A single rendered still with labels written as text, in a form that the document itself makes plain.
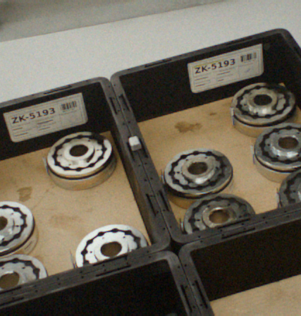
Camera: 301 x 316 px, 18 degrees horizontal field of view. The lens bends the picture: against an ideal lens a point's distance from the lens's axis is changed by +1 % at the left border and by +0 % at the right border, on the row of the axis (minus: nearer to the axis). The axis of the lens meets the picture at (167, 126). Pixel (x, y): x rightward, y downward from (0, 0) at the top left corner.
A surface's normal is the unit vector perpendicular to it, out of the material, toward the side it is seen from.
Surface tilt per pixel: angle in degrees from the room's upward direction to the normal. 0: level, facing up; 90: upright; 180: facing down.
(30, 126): 90
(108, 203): 0
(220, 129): 0
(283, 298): 0
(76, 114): 90
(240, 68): 90
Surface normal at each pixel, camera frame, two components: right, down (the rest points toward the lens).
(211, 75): 0.26, 0.59
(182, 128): -0.13, -0.76
